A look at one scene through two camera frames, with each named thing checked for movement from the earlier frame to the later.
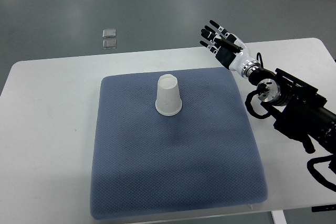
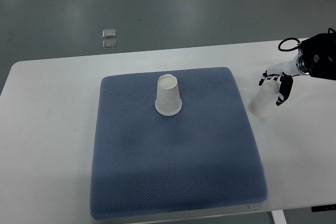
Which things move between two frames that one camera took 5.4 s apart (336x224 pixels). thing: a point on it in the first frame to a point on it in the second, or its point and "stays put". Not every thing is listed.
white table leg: (279, 217) stays put
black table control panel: (324, 208) stays put
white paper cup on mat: (168, 101) stays put
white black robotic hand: (228, 49) to (285, 71)
